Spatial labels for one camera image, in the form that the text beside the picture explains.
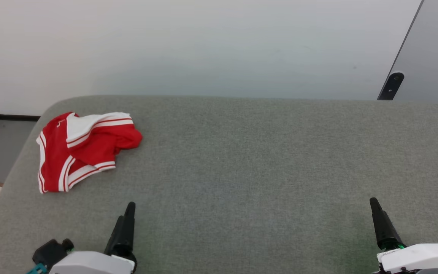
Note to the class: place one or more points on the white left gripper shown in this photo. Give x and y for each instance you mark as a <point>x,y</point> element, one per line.
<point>89,264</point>

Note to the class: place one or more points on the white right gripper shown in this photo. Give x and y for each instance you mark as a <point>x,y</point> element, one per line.
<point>420,257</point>

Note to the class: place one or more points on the red and white jersey shirt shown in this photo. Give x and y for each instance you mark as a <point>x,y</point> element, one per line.
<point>89,148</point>

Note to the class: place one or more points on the teal left camera plug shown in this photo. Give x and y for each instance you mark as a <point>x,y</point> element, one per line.
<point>37,269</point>

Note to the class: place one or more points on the dark door bracket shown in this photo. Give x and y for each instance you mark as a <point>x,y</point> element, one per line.
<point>392,84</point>

